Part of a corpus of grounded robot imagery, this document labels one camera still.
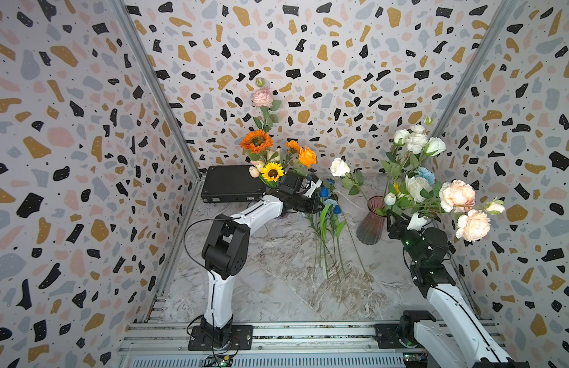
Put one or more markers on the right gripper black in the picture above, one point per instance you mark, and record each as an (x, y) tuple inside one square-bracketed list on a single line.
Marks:
[(398, 230)]

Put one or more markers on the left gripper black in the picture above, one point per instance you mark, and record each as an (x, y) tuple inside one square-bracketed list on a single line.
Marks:
[(313, 209)]

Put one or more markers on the brown ribbed glass vase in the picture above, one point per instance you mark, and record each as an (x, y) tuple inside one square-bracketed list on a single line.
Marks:
[(370, 230)]

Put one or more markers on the small blue tulip flower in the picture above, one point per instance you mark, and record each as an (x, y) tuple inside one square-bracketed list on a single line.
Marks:
[(338, 227)]

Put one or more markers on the light blue carnation bouquet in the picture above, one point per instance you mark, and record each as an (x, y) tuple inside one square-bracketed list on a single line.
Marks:
[(427, 175)]

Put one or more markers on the purple ribbed glass vase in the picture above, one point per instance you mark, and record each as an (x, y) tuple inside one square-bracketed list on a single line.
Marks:
[(271, 187)]

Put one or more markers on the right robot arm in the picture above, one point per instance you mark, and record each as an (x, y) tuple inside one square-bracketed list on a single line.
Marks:
[(470, 344)]

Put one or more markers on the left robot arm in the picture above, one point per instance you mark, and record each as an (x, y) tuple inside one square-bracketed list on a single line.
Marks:
[(225, 250)]

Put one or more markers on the white tulip bud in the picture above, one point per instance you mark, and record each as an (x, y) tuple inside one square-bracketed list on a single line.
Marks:
[(390, 199)]

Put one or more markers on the yellow sunflower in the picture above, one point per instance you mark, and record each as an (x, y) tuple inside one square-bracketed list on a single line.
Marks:
[(272, 172)]

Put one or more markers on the white flower bouquet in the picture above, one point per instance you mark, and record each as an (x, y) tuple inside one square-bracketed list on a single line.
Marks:
[(410, 149)]

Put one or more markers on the orange rose flower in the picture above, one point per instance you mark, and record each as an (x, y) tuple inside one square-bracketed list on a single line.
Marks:
[(307, 157)]

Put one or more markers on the orange marigold flower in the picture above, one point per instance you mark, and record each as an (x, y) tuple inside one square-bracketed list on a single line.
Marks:
[(294, 147)]

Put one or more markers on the large orange gerbera flower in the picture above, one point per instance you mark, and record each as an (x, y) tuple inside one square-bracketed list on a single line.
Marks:
[(257, 141)]

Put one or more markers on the black rectangular case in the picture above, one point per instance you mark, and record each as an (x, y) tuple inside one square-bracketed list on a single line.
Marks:
[(231, 183)]

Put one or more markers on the pink carnation stem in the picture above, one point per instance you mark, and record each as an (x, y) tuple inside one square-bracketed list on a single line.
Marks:
[(263, 99)]

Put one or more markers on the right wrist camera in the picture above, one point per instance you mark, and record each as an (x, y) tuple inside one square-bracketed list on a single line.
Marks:
[(417, 222)]

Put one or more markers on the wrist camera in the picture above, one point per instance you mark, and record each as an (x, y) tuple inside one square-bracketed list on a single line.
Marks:
[(417, 222), (313, 185)]

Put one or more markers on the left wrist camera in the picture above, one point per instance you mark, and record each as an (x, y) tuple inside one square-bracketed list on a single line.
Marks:
[(313, 185)]

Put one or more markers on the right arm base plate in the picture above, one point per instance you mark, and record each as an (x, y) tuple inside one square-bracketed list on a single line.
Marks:
[(395, 336)]

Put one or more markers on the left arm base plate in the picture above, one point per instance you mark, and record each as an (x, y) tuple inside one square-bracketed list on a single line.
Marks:
[(235, 338)]

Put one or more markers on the aluminium front rail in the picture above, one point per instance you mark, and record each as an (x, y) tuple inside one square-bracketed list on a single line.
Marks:
[(274, 344)]

